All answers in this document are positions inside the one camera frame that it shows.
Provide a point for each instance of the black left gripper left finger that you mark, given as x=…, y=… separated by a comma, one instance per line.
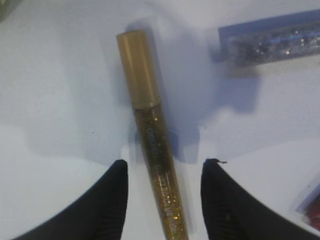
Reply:
x=99, y=214

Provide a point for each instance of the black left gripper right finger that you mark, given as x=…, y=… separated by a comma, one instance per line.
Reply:
x=231, y=213

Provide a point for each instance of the silver glitter pen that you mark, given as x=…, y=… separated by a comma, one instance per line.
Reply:
x=270, y=40

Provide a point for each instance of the gold glitter pen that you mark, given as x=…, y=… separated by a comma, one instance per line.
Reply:
x=141, y=80

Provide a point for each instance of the red marker pen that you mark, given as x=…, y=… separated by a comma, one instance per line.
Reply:
x=309, y=207

